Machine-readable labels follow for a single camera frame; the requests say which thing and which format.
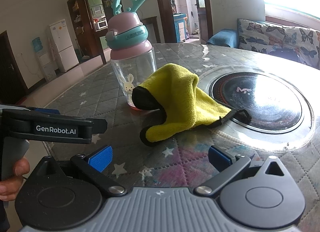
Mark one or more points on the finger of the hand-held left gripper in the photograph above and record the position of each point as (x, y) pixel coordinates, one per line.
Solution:
(47, 111)

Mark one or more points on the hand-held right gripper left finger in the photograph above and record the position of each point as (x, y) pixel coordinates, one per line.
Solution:
(100, 158)

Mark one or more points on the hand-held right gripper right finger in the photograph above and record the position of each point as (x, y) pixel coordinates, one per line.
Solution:
(220, 158)

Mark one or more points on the yellow microfibre cloth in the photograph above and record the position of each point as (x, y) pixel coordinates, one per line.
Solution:
(180, 102)

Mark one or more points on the pink teal antler water bottle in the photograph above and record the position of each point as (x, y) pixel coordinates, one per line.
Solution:
(130, 47)

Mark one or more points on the person's left hand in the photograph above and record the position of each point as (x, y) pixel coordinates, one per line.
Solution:
(10, 189)

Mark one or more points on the grey quilted star table cover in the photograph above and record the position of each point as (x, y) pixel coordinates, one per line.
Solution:
(87, 102)

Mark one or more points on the white water dispenser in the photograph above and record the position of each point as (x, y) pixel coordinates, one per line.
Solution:
(45, 62)

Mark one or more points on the dark brown door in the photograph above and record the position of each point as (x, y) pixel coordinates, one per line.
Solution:
(10, 72)

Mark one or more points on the white refrigerator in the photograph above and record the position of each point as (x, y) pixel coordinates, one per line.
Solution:
(63, 47)

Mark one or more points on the black round induction cooktop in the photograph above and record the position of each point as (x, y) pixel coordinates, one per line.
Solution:
(262, 102)

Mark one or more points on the dark wooden shelf unit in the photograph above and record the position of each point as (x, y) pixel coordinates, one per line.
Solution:
(81, 17)

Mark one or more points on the white microwave oven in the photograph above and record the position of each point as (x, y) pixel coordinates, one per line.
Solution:
(102, 25)

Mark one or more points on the blue sofa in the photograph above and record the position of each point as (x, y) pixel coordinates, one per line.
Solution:
(222, 37)

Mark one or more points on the dark cloth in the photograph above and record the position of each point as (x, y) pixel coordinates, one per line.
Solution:
(285, 54)

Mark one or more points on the dark wooden side table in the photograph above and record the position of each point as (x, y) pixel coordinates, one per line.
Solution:
(150, 25)

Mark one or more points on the blue toy cabinet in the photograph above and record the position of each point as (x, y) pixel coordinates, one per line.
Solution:
(179, 29)

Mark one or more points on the dark wooden door frame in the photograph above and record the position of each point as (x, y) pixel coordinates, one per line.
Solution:
(160, 2)

